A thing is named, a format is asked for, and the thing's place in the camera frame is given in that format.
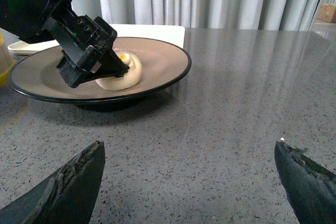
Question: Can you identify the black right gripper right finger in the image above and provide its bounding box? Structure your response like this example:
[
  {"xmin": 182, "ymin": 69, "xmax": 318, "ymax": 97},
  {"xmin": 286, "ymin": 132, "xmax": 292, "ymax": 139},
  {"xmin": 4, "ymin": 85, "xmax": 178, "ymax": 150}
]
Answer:
[{"xmin": 274, "ymin": 141, "xmax": 335, "ymax": 223}]

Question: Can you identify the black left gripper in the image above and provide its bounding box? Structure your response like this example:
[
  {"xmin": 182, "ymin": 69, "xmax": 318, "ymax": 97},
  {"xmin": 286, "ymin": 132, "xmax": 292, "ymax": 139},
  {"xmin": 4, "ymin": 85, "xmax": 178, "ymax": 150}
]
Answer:
[{"xmin": 1, "ymin": 0, "xmax": 129, "ymax": 88}]

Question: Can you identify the white steamed bun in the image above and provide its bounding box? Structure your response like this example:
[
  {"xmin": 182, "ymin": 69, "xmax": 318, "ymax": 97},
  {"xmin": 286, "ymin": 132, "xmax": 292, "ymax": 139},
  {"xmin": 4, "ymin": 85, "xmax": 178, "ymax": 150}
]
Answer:
[{"xmin": 95, "ymin": 52, "xmax": 142, "ymax": 91}]

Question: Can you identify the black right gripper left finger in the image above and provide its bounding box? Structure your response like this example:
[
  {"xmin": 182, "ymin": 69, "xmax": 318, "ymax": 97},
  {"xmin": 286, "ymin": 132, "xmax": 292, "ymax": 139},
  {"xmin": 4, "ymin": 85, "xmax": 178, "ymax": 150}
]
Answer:
[{"xmin": 1, "ymin": 141, "xmax": 105, "ymax": 223}]

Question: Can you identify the beige plate with black rim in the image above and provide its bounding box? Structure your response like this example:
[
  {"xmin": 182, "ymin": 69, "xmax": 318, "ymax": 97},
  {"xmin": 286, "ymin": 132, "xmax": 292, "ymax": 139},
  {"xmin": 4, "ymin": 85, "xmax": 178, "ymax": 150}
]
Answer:
[{"xmin": 8, "ymin": 37, "xmax": 192, "ymax": 111}]

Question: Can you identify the brown cardboard box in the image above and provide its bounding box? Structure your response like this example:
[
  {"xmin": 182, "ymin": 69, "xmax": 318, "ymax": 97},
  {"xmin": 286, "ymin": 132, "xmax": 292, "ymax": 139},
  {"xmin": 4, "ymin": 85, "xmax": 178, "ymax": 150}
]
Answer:
[{"xmin": 317, "ymin": 4, "xmax": 336, "ymax": 23}]

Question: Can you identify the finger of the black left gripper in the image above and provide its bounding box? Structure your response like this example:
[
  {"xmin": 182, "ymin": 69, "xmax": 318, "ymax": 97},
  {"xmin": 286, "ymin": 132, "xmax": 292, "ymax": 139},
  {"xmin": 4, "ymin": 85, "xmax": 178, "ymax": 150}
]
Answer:
[{"xmin": 111, "ymin": 50, "xmax": 131, "ymax": 67}]

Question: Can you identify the wooden steamer with yellow rims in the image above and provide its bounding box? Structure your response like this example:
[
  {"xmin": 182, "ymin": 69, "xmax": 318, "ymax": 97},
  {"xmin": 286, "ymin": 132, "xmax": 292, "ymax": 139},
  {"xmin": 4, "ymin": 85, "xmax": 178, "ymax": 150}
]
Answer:
[{"xmin": 0, "ymin": 34, "xmax": 14, "ymax": 87}]

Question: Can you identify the white rectangular tray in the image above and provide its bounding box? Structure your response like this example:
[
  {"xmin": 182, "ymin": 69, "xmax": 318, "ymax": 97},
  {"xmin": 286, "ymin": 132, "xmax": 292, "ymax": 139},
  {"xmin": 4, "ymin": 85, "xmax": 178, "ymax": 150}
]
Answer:
[{"xmin": 7, "ymin": 24, "xmax": 185, "ymax": 56}]

